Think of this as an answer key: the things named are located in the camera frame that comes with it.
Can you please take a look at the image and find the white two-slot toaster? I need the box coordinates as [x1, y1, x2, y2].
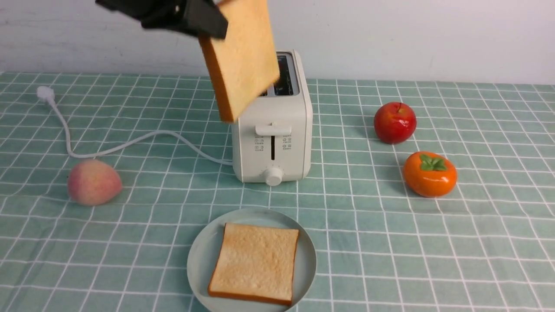
[231, 50, 313, 186]

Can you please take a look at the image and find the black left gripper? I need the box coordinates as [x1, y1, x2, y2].
[95, 0, 228, 40]

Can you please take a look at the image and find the red apple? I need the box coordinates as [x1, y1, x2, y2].
[373, 101, 418, 145]

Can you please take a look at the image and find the green checkered tablecloth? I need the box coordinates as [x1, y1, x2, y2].
[0, 72, 555, 312]

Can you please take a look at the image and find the pink peach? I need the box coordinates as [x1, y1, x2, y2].
[67, 159, 123, 207]

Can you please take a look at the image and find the white toaster power cord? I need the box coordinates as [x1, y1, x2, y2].
[36, 86, 233, 166]

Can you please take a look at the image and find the light green round plate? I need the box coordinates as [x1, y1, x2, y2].
[187, 208, 317, 312]

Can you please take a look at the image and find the toasted bread slice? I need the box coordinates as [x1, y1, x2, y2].
[208, 223, 300, 306]
[199, 0, 280, 123]

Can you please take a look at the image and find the orange persimmon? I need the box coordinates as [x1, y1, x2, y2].
[402, 151, 458, 198]

